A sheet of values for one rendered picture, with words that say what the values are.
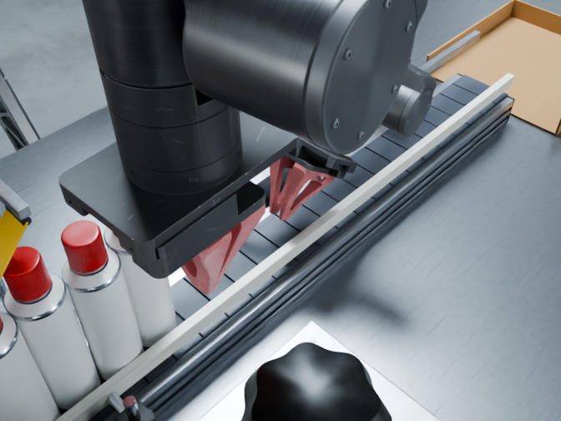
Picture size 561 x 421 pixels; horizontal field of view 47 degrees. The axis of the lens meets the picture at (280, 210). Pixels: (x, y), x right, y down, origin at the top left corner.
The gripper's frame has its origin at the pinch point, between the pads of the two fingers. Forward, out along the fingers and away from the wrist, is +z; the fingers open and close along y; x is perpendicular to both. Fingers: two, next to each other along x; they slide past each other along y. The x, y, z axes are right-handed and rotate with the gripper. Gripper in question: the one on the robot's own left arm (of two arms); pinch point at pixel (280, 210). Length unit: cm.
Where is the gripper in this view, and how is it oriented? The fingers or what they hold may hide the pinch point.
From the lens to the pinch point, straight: 77.1
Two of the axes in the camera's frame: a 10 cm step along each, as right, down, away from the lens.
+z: -4.3, 8.8, 2.2
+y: 7.2, 4.8, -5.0
